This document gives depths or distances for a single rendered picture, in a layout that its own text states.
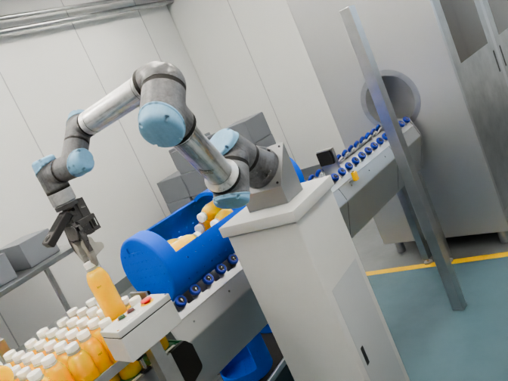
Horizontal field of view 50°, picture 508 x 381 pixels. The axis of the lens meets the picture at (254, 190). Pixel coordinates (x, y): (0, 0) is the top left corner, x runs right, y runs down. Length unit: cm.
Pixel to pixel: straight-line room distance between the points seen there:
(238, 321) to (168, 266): 41
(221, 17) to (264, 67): 89
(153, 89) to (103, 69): 538
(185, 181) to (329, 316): 417
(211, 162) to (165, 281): 58
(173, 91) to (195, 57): 651
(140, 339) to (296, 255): 57
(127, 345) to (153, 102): 68
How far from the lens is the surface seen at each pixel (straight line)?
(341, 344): 193
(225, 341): 213
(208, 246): 203
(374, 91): 278
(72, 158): 163
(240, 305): 213
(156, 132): 137
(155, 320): 164
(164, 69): 142
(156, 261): 193
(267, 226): 178
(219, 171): 158
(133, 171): 655
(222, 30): 756
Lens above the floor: 158
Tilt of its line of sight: 11 degrees down
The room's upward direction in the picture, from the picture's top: 24 degrees counter-clockwise
